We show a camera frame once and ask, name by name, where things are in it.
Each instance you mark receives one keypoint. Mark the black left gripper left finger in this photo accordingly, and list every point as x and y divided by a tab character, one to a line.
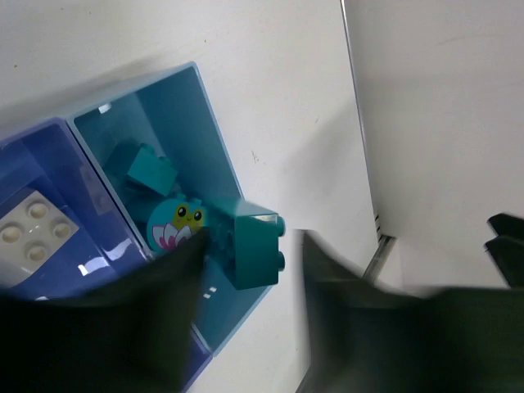
129	335

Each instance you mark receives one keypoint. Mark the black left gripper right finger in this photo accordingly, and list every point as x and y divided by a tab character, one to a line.
365	339

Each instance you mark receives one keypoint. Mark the beige lego brick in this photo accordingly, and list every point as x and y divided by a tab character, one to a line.
32	230

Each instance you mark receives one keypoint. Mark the teal oval lego piece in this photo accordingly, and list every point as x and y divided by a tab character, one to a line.
173	221

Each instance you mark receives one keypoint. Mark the small teal lego brick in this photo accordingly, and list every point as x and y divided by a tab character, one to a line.
152	171

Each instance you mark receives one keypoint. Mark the light blue container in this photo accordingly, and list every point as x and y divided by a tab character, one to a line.
170	111

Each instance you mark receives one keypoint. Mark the dark blue container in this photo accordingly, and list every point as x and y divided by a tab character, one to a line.
47	158

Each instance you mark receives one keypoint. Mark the aluminium side rail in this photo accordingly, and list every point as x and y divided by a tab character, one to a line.
384	242

